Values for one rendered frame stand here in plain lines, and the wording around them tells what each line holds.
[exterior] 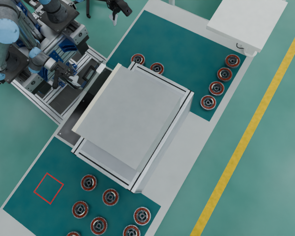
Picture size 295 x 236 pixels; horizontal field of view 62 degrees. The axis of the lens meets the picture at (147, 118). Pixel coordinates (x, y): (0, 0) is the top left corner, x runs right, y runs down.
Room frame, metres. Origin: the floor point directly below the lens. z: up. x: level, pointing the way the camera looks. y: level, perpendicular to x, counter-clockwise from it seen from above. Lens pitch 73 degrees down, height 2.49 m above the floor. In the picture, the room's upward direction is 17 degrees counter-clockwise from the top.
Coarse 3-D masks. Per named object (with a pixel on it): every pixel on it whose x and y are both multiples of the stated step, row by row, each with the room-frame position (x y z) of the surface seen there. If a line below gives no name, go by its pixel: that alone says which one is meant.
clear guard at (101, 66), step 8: (96, 64) 0.94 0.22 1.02; (104, 64) 0.89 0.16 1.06; (96, 72) 0.85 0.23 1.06; (104, 72) 0.84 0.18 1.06; (88, 80) 0.81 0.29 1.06; (96, 80) 0.80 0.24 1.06; (104, 80) 0.78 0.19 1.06; (80, 88) 0.79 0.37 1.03; (88, 88) 0.76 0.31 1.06; (96, 88) 0.74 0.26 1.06
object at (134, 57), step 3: (135, 54) 1.07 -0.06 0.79; (138, 54) 1.06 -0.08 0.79; (141, 54) 1.05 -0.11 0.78; (132, 57) 1.05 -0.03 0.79; (135, 57) 1.05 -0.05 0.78; (138, 57) 1.05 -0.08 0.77; (141, 57) 1.03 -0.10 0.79; (144, 57) 1.02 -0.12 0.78; (132, 60) 1.02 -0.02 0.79; (141, 60) 1.00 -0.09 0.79; (144, 60) 0.99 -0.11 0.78; (141, 63) 0.97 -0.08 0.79; (144, 63) 0.98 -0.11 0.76
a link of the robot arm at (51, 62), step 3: (48, 60) 0.95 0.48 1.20; (51, 60) 0.95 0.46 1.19; (54, 60) 0.96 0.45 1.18; (45, 63) 0.94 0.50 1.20; (48, 63) 0.93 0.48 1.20; (51, 63) 0.93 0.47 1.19; (54, 63) 0.94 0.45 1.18; (45, 66) 0.93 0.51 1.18; (48, 66) 0.92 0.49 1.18; (51, 66) 0.92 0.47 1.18; (48, 69) 0.91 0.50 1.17
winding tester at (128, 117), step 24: (120, 72) 0.66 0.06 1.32; (96, 96) 0.56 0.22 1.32; (120, 96) 0.52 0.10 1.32; (144, 96) 0.48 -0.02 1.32; (168, 96) 0.44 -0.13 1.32; (96, 120) 0.44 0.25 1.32; (120, 120) 0.40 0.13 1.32; (144, 120) 0.36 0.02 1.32; (168, 120) 0.34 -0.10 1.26; (96, 144) 0.32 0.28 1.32; (120, 144) 0.28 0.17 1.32; (144, 144) 0.24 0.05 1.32
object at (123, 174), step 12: (144, 72) 0.72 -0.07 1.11; (168, 84) 0.59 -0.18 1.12; (192, 96) 0.49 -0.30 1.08; (180, 108) 0.43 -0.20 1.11; (168, 132) 0.31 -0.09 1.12; (84, 144) 0.39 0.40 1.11; (84, 156) 0.32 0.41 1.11; (96, 156) 0.30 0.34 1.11; (108, 156) 0.28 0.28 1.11; (156, 156) 0.20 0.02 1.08; (96, 168) 0.24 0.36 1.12; (108, 168) 0.22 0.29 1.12; (120, 168) 0.20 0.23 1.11; (132, 168) 0.18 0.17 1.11; (144, 168) 0.16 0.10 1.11; (120, 180) 0.13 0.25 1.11; (132, 180) 0.11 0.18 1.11; (132, 192) 0.05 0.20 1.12
